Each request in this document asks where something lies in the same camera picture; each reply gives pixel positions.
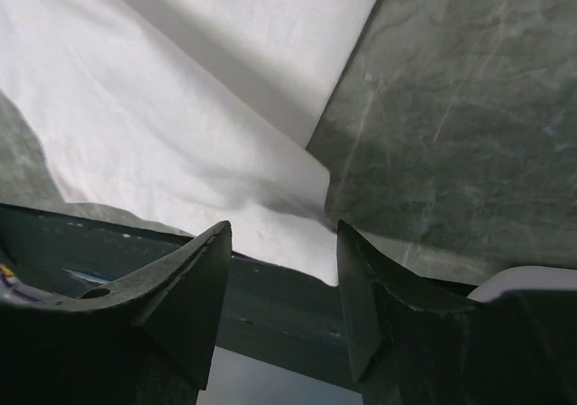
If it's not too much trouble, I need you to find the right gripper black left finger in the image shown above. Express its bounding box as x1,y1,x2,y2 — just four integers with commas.
1,221,232,404

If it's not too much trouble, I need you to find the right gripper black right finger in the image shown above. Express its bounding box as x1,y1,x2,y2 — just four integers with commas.
337,222,576,404

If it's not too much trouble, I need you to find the white t-shirt red print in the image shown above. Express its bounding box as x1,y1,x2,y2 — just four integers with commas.
1,0,377,286

